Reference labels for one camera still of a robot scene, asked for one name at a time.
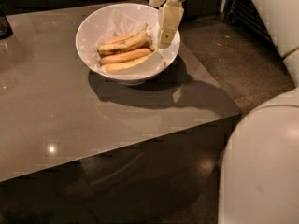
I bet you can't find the yellow banana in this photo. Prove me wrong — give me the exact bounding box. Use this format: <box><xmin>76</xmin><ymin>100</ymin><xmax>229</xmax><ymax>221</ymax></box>
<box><xmin>100</xmin><ymin>51</ymin><xmax>153</xmax><ymax>74</ymax></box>

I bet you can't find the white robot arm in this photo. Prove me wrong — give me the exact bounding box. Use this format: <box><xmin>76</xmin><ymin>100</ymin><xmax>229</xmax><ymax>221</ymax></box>
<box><xmin>218</xmin><ymin>0</ymin><xmax>299</xmax><ymax>224</ymax></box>

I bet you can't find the white ceramic bowl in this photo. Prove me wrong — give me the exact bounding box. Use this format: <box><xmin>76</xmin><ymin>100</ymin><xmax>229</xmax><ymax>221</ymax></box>
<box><xmin>75</xmin><ymin>2</ymin><xmax>181</xmax><ymax>86</ymax></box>

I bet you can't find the orange banana at back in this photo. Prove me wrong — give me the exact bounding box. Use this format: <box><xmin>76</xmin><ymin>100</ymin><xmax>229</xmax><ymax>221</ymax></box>
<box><xmin>104</xmin><ymin>35</ymin><xmax>132</xmax><ymax>45</ymax></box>

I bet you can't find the orange banana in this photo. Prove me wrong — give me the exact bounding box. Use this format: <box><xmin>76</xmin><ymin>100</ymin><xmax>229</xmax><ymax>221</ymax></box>
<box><xmin>99</xmin><ymin>48</ymin><xmax>151</xmax><ymax>65</ymax></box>
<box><xmin>104</xmin><ymin>35</ymin><xmax>132</xmax><ymax>45</ymax></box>

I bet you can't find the orange banana in middle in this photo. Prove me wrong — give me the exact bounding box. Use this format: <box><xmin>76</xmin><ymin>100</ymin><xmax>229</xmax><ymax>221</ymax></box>
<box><xmin>99</xmin><ymin>48</ymin><xmax>151</xmax><ymax>65</ymax></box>

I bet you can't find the black slatted appliance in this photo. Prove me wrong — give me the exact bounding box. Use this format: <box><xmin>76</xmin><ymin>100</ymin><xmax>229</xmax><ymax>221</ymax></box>
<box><xmin>222</xmin><ymin>0</ymin><xmax>275</xmax><ymax>44</ymax></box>

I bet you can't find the dark object at table corner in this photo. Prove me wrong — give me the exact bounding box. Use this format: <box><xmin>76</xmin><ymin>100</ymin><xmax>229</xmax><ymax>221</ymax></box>
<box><xmin>0</xmin><ymin>5</ymin><xmax>13</xmax><ymax>39</ymax></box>

